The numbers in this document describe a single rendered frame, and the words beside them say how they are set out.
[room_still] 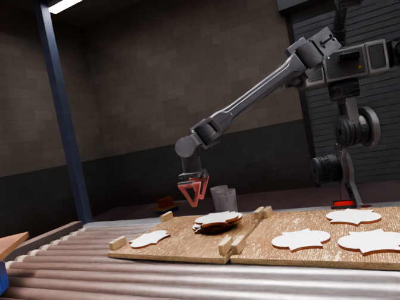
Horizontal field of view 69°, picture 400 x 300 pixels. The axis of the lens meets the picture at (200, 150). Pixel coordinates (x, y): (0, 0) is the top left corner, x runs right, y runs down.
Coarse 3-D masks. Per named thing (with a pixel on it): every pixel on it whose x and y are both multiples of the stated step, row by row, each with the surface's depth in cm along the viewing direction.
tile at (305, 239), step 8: (288, 232) 77; (296, 232) 75; (304, 232) 74; (312, 232) 73; (320, 232) 72; (272, 240) 73; (280, 240) 72; (288, 240) 71; (296, 240) 70; (304, 240) 69; (312, 240) 68; (320, 240) 68; (328, 240) 68; (280, 248) 69; (288, 248) 68; (296, 248) 66; (304, 248) 66; (312, 248) 66; (320, 248) 65
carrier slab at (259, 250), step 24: (288, 216) 92; (312, 216) 88; (384, 216) 77; (264, 240) 76; (336, 240) 68; (264, 264) 66; (288, 264) 64; (312, 264) 61; (336, 264) 59; (360, 264) 57; (384, 264) 55
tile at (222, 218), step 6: (204, 216) 96; (210, 216) 94; (216, 216) 93; (222, 216) 92; (228, 216) 90; (234, 216) 89; (198, 222) 90; (204, 222) 89; (210, 222) 88; (216, 222) 87; (222, 222) 86
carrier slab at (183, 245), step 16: (160, 224) 112; (176, 224) 108; (192, 224) 104; (240, 224) 93; (256, 224) 91; (176, 240) 90; (192, 240) 87; (208, 240) 84; (112, 256) 90; (128, 256) 87; (144, 256) 83; (160, 256) 80; (176, 256) 78; (192, 256) 75; (208, 256) 73; (224, 256) 71
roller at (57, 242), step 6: (60, 240) 124; (66, 240) 122; (72, 240) 120; (78, 240) 118; (84, 240) 117; (90, 240) 115; (96, 240) 114; (102, 240) 112; (108, 240) 111; (126, 240) 107
